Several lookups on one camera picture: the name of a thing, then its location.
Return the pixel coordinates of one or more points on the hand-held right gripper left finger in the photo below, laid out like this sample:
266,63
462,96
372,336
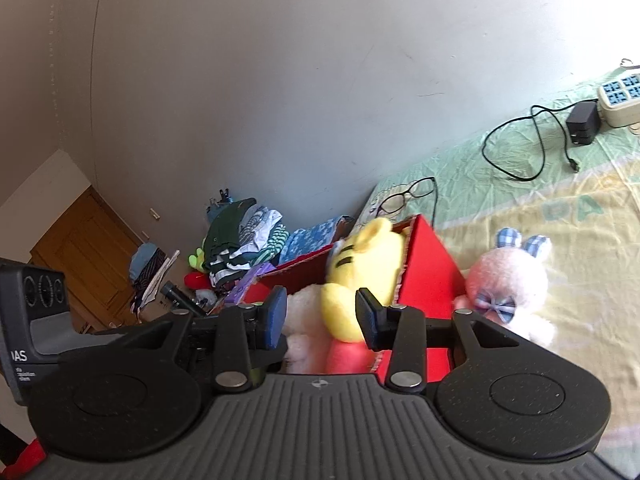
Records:
272,317

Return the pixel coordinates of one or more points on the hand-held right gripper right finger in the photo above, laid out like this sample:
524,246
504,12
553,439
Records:
367,320

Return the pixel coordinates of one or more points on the yellow tiger plush toy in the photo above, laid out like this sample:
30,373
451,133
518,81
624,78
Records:
360,270

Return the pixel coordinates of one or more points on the red cardboard box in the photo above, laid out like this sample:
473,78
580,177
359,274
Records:
430,270

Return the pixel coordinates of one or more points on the small red toy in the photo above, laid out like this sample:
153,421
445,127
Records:
197,281

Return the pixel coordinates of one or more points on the blue floral towel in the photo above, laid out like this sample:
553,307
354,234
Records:
310,240

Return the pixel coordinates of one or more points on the pile of folded clothes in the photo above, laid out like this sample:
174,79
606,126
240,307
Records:
235,240

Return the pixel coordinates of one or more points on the wooden door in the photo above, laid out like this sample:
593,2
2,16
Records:
85,250

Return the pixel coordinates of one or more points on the small green toy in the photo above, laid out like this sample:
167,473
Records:
196,260

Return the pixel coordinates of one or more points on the black cylindrical object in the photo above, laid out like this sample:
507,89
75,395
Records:
177,294

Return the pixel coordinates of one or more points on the black eyeglasses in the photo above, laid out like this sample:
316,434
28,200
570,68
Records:
408,195

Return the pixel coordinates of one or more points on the red cloth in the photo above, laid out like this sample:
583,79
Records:
25,455

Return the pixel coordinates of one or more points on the pink white bunny plush toy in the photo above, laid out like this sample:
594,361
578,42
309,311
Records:
505,280

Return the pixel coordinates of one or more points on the cartoon printed sheet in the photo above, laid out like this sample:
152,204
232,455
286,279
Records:
575,260

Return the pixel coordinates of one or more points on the black power adapter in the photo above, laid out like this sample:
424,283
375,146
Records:
582,120

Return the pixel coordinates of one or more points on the beige blue power strip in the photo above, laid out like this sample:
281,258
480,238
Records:
620,105

